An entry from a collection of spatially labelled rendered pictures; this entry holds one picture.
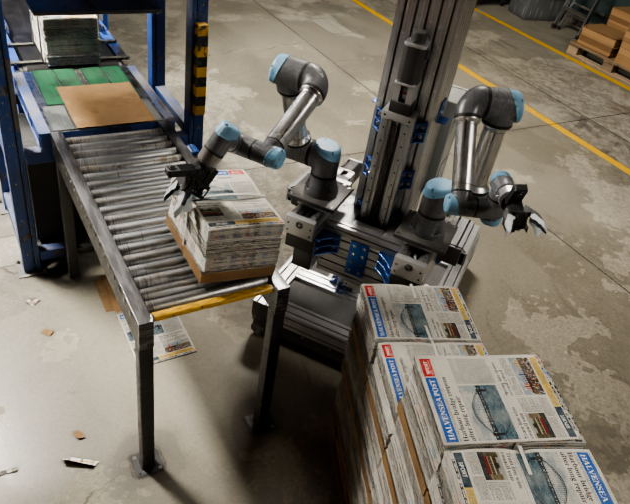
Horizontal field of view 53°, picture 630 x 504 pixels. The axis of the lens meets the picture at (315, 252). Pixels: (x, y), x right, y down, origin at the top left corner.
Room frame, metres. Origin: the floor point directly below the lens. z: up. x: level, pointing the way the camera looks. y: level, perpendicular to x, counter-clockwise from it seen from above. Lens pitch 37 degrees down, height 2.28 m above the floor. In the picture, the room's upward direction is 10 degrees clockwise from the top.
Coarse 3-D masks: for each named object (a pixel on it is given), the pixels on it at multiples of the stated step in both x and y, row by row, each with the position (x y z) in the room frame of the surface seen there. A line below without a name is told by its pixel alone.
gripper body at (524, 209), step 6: (504, 198) 1.89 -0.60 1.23; (504, 204) 1.90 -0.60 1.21; (516, 204) 1.84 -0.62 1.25; (522, 204) 1.85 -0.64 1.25; (504, 210) 1.90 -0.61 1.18; (510, 210) 1.81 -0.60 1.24; (516, 210) 1.81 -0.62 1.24; (522, 210) 1.81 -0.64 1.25; (528, 210) 1.81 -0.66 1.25; (516, 216) 1.79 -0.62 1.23; (522, 216) 1.80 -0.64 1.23; (528, 216) 1.81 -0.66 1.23; (504, 222) 1.83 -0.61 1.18; (516, 222) 1.80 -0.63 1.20; (522, 222) 1.80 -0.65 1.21; (504, 228) 1.82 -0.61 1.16; (516, 228) 1.80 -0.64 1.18; (522, 228) 1.80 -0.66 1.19
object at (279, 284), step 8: (168, 128) 2.76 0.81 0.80; (168, 136) 2.68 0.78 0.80; (176, 136) 2.69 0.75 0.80; (176, 144) 2.62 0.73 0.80; (184, 144) 2.63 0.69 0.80; (184, 152) 2.56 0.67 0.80; (184, 160) 2.50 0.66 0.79; (192, 160) 2.50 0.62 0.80; (272, 280) 1.77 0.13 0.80; (280, 280) 1.78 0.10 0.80; (280, 288) 1.73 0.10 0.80; (288, 288) 1.75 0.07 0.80; (264, 296) 1.79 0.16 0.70; (272, 296) 1.75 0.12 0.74; (280, 296) 1.73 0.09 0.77; (288, 296) 1.75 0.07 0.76; (272, 304) 1.74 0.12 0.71; (280, 304) 1.73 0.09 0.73; (280, 312) 1.73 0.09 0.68
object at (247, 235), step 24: (192, 216) 1.77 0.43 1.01; (216, 216) 1.74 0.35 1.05; (240, 216) 1.78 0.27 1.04; (264, 216) 1.82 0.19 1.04; (192, 240) 1.75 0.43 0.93; (216, 240) 1.68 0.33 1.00; (240, 240) 1.72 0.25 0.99; (264, 240) 1.77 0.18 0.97; (216, 264) 1.67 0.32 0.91; (240, 264) 1.72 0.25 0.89; (264, 264) 1.77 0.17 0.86
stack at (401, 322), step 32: (384, 288) 1.80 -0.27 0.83; (416, 288) 1.84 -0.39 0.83; (448, 288) 1.87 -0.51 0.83; (384, 320) 1.63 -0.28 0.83; (416, 320) 1.66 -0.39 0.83; (448, 320) 1.69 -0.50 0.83; (352, 352) 1.73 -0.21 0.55; (384, 352) 1.48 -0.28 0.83; (416, 352) 1.51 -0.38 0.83; (448, 352) 1.53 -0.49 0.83; (480, 352) 1.56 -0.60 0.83; (352, 384) 1.65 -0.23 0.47; (384, 384) 1.39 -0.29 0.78; (384, 416) 1.32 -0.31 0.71; (352, 448) 1.49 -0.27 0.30; (352, 480) 1.40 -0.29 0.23; (384, 480) 1.18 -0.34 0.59; (416, 480) 1.03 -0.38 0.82
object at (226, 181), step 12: (216, 180) 1.98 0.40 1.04; (228, 180) 2.00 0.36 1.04; (240, 180) 2.02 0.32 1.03; (204, 192) 1.88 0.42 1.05; (216, 192) 1.90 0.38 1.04; (228, 192) 1.92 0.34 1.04; (240, 192) 1.95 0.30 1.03; (168, 216) 1.94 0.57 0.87; (180, 216) 1.86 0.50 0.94; (180, 228) 1.85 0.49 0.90
